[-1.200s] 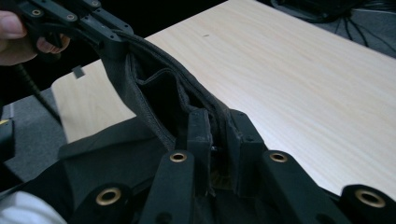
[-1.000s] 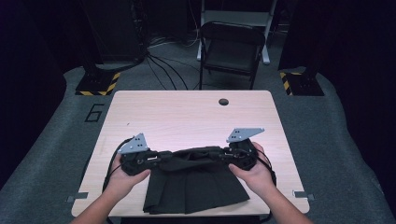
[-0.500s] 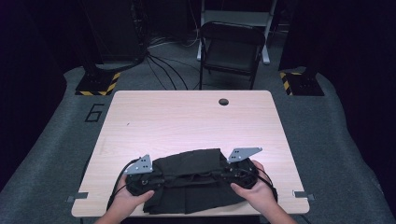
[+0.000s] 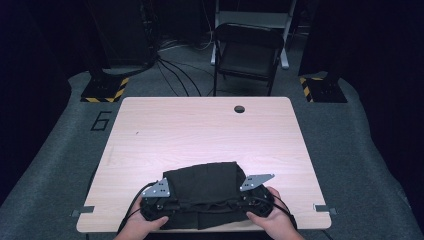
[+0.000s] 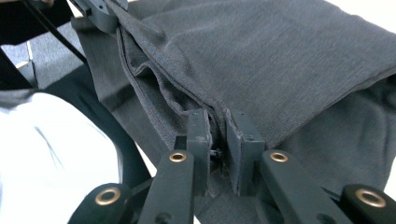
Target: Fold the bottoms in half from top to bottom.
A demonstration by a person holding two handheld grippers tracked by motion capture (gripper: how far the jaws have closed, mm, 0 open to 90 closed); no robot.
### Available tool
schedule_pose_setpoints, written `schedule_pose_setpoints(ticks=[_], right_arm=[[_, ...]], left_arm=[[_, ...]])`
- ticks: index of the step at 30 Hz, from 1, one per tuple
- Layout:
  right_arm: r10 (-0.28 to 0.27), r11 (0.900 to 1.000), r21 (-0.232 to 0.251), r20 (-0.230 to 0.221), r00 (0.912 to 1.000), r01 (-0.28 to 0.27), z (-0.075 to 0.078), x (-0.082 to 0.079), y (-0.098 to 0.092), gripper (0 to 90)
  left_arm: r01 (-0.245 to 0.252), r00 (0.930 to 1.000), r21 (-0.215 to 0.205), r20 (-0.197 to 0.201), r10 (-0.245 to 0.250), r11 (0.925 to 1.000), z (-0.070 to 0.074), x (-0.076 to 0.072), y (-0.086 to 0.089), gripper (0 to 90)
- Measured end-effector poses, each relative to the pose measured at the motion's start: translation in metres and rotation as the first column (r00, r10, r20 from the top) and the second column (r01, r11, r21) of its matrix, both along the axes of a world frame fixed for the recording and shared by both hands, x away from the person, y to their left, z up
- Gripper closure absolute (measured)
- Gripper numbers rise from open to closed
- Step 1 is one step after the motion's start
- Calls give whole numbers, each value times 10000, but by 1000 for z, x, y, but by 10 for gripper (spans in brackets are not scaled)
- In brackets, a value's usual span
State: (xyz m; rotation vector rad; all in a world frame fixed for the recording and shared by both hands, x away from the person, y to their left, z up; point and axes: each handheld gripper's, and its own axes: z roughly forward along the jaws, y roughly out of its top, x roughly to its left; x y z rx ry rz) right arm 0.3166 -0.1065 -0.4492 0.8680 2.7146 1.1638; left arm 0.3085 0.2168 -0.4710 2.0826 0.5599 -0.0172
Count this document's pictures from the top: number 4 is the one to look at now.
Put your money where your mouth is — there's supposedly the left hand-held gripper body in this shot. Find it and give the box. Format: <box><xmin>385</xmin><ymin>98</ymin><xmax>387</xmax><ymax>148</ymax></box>
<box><xmin>139</xmin><ymin>178</ymin><xmax>174</xmax><ymax>222</ymax></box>

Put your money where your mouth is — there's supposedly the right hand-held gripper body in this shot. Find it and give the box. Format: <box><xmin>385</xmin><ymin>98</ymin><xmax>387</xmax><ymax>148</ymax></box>
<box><xmin>239</xmin><ymin>173</ymin><xmax>276</xmax><ymax>218</ymax></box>

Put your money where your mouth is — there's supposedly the black pleated skirt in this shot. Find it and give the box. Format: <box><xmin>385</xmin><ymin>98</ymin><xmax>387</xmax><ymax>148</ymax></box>
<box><xmin>161</xmin><ymin>161</ymin><xmax>249</xmax><ymax>231</ymax></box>

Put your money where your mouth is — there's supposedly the person's left hand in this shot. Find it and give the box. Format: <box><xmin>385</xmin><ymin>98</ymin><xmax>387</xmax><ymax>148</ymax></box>
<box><xmin>114</xmin><ymin>199</ymin><xmax>169</xmax><ymax>240</ymax></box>

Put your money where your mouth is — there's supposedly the person's right hand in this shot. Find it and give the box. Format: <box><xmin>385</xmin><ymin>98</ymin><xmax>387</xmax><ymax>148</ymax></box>
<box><xmin>247</xmin><ymin>187</ymin><xmax>304</xmax><ymax>240</ymax></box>

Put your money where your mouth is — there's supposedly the grey tape strip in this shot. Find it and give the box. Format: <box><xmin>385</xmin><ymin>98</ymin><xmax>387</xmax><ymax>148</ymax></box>
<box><xmin>71</xmin><ymin>205</ymin><xmax>96</xmax><ymax>218</ymax></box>
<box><xmin>313</xmin><ymin>203</ymin><xmax>338</xmax><ymax>216</ymax></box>

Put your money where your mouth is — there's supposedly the black striped stand base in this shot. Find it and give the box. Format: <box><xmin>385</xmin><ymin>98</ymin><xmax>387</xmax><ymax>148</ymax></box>
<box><xmin>299</xmin><ymin>74</ymin><xmax>348</xmax><ymax>104</ymax></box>
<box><xmin>80</xmin><ymin>74</ymin><xmax>130</xmax><ymax>104</ymax></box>

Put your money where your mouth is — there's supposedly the black folding chair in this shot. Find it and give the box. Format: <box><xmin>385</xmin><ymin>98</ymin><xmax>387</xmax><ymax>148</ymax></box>
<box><xmin>211</xmin><ymin>22</ymin><xmax>285</xmax><ymax>98</ymax></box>

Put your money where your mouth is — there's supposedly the dark cabinet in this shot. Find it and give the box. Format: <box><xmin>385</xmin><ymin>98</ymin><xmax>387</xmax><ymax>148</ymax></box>
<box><xmin>84</xmin><ymin>0</ymin><xmax>158</xmax><ymax>69</ymax></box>

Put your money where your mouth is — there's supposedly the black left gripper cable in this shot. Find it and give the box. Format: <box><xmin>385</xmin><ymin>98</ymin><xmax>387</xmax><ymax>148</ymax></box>
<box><xmin>117</xmin><ymin>181</ymin><xmax>158</xmax><ymax>234</ymax></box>

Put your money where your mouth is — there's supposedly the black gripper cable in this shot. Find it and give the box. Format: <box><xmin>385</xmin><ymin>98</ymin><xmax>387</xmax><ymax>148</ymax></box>
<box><xmin>117</xmin><ymin>181</ymin><xmax>158</xmax><ymax>234</ymax></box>
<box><xmin>263</xmin><ymin>195</ymin><xmax>298</xmax><ymax>231</ymax></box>

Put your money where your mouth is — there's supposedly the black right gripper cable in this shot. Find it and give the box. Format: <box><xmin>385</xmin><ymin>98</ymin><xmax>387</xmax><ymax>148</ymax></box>
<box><xmin>263</xmin><ymin>195</ymin><xmax>298</xmax><ymax>231</ymax></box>

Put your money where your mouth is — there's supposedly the bundle of floor cables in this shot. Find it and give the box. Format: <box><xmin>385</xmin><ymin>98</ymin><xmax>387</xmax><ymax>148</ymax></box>
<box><xmin>154</xmin><ymin>33</ymin><xmax>215</xmax><ymax>98</ymax></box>

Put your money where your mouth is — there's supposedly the white metal stand frame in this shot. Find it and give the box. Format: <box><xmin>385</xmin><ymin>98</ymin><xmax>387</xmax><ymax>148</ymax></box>
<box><xmin>210</xmin><ymin>0</ymin><xmax>298</xmax><ymax>70</ymax></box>

